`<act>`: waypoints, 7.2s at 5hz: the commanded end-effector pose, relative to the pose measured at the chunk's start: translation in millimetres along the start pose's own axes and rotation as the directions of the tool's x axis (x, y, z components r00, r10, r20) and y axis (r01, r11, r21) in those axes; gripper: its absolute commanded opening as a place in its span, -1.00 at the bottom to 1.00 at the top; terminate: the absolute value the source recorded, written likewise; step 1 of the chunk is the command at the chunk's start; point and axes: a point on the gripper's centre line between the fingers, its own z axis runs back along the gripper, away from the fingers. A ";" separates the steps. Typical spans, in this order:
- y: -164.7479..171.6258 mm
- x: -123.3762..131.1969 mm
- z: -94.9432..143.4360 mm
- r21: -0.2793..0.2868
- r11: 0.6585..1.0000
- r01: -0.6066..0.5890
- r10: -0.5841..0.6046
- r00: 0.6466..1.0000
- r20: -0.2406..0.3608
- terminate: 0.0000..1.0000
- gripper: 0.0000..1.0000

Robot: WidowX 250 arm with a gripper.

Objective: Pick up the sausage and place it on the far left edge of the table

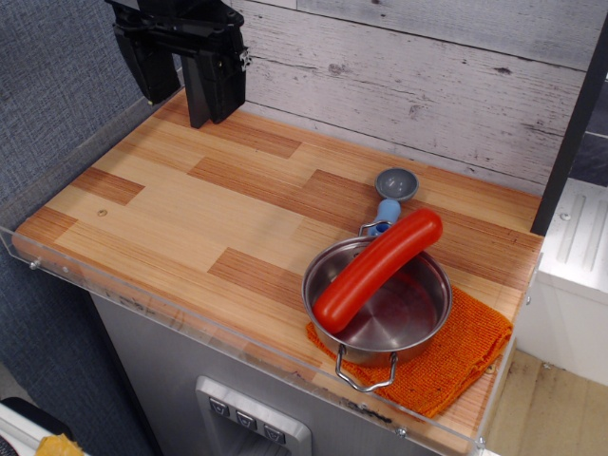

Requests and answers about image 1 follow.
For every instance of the red toy sausage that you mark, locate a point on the red toy sausage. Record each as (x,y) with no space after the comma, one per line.
(386,254)

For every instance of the blue grey toy scoop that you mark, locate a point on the blue grey toy scoop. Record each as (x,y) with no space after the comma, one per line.
(394,186)

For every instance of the clear acrylic table guard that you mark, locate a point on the clear acrylic table guard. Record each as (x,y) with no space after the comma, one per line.
(201,238)

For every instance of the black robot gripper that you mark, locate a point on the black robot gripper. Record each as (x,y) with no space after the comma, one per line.
(207,36)

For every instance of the silver toy fridge cabinet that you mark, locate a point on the silver toy fridge cabinet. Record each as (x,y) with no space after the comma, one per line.
(164,359)

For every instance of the yellow object at corner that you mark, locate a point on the yellow object at corner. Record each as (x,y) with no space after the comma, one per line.
(58,445)

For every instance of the orange knitted cloth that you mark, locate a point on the orange knitted cloth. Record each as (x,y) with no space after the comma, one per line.
(458,355)

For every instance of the small stainless steel pot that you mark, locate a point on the small stainless steel pot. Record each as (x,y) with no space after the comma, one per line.
(395,325)

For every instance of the white toy sink unit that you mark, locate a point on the white toy sink unit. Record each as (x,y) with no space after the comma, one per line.
(563,319)

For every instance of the black vertical post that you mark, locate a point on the black vertical post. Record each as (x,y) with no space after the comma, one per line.
(575,130)

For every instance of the silver dispenser button panel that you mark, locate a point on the silver dispenser button panel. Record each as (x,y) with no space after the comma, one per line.
(240,425)

